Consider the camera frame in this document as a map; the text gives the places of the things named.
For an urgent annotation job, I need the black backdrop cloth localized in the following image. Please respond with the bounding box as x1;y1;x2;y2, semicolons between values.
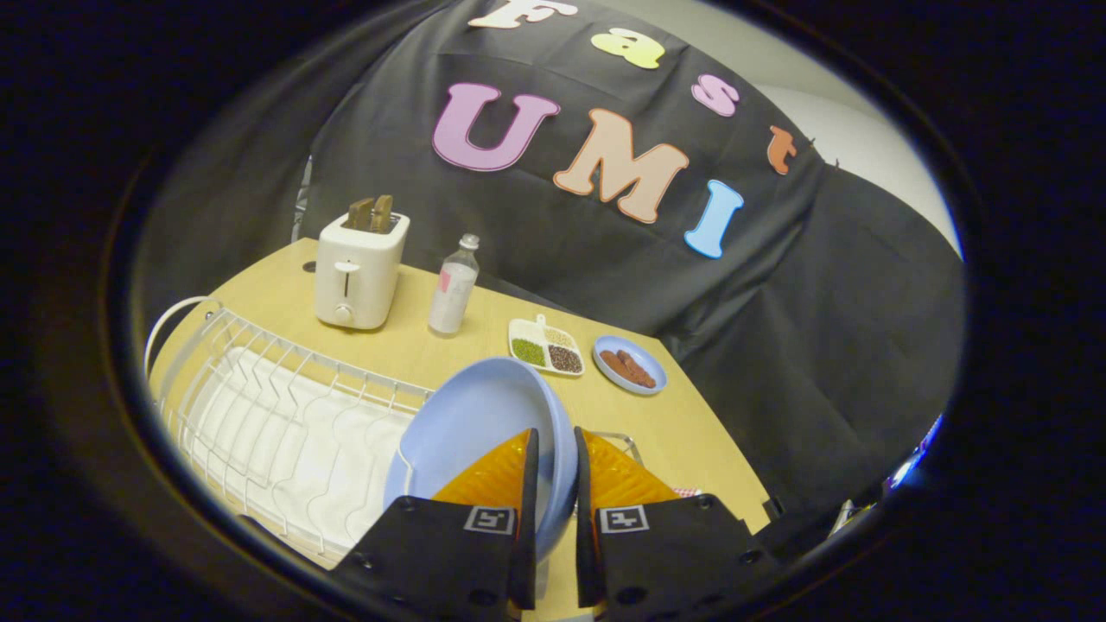
134;0;966;554

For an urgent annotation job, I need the white wire dish rack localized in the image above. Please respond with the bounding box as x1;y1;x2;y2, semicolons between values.
144;296;645;568

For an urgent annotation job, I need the light blue plate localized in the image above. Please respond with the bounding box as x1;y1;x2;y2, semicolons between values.
384;357;580;563

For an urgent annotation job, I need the white divided tray with beans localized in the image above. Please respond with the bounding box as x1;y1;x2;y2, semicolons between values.
508;314;586;378

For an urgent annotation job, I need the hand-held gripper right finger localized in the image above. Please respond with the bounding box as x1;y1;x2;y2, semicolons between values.
574;427;783;622

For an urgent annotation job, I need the white toaster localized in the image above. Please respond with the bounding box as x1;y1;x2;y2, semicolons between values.
314;211;410;331

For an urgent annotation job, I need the brown sausage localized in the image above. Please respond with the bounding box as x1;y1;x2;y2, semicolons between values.
616;349;658;389
601;350;644;385

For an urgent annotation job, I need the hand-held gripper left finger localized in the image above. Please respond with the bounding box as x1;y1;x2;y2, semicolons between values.
331;428;541;620

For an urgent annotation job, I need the clear plastic bottle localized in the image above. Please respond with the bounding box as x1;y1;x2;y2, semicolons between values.
429;233;481;337

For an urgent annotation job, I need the small blue plate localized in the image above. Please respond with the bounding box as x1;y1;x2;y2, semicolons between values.
593;335;668;397

